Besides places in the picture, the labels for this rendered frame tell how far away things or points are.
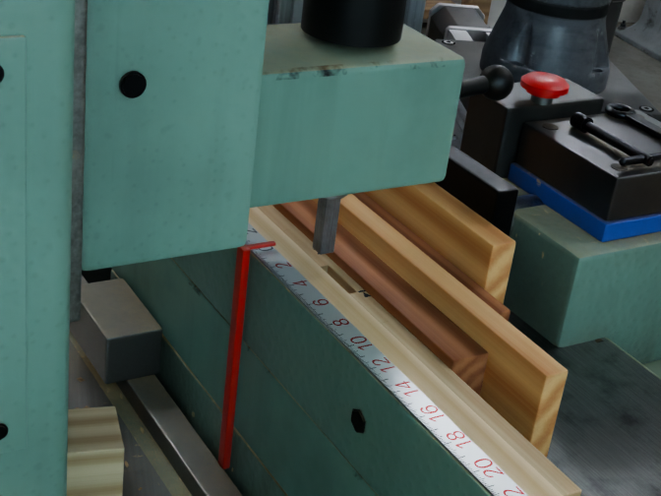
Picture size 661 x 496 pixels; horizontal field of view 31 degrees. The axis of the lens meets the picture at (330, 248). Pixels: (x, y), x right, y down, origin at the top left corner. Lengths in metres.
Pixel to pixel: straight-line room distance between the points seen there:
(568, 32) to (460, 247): 0.74
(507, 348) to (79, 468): 0.25
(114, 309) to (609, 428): 0.32
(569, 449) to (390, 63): 0.21
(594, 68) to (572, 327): 0.75
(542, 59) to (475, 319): 0.79
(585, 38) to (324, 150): 0.83
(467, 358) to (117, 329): 0.26
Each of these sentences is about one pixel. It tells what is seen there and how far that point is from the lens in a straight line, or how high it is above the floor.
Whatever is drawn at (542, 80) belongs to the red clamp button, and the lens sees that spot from 0.74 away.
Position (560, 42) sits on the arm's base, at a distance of 1.37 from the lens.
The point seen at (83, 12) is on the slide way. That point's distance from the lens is 0.46.
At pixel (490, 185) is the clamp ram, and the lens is 0.65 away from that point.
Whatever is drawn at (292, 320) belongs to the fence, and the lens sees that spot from 0.60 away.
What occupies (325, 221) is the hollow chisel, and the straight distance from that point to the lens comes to 0.64.
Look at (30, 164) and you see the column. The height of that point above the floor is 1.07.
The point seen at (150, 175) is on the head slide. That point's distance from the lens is 0.50.
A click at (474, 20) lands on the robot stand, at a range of 1.80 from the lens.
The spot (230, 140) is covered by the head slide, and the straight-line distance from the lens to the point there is 0.51.
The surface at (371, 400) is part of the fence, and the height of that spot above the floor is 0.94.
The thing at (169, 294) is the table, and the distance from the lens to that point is 0.74.
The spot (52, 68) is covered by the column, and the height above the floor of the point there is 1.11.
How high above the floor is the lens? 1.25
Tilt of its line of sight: 27 degrees down
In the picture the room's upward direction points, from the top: 7 degrees clockwise
